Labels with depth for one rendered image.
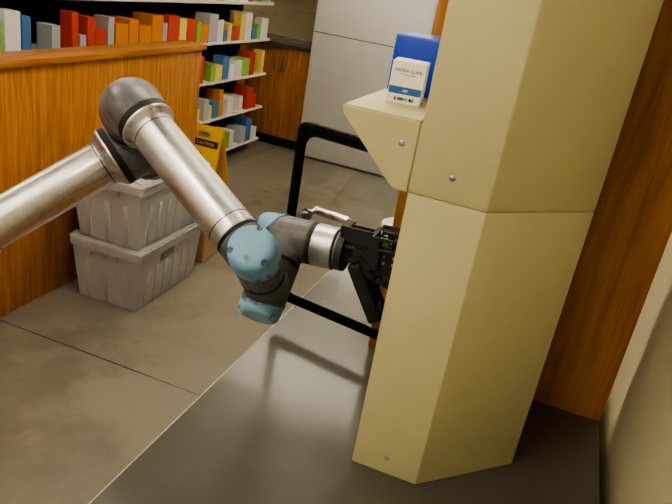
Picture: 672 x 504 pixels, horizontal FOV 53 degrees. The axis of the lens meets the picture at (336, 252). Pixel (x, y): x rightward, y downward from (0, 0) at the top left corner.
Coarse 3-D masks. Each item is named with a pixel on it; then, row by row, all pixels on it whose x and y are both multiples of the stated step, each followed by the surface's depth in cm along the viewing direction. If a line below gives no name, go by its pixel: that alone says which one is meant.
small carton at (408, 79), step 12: (396, 60) 96; (408, 60) 98; (396, 72) 97; (408, 72) 96; (420, 72) 96; (396, 84) 97; (408, 84) 97; (420, 84) 97; (396, 96) 98; (408, 96) 98; (420, 96) 97
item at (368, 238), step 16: (352, 224) 112; (384, 224) 114; (352, 240) 111; (368, 240) 110; (384, 240) 107; (336, 256) 111; (352, 256) 113; (368, 256) 112; (384, 256) 109; (368, 272) 111; (384, 272) 109
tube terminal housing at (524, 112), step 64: (512, 0) 80; (576, 0) 81; (640, 0) 85; (448, 64) 85; (512, 64) 82; (576, 64) 85; (640, 64) 90; (448, 128) 87; (512, 128) 85; (576, 128) 90; (448, 192) 90; (512, 192) 90; (576, 192) 95; (448, 256) 93; (512, 256) 95; (576, 256) 100; (384, 320) 100; (448, 320) 96; (512, 320) 100; (384, 384) 103; (448, 384) 101; (512, 384) 107; (384, 448) 107; (448, 448) 107; (512, 448) 114
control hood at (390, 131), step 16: (368, 96) 100; (384, 96) 102; (352, 112) 91; (368, 112) 90; (384, 112) 90; (400, 112) 92; (416, 112) 94; (368, 128) 91; (384, 128) 90; (400, 128) 90; (416, 128) 89; (368, 144) 92; (384, 144) 91; (400, 144) 90; (416, 144) 90; (384, 160) 92; (400, 160) 91; (384, 176) 93; (400, 176) 92
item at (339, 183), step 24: (312, 144) 133; (336, 144) 130; (312, 168) 135; (336, 168) 132; (360, 168) 129; (312, 192) 136; (336, 192) 133; (360, 192) 131; (384, 192) 128; (408, 192) 125; (312, 216) 138; (336, 216) 135; (360, 216) 132; (384, 216) 129; (312, 288) 143; (336, 288) 140; (384, 288) 134; (360, 312) 138
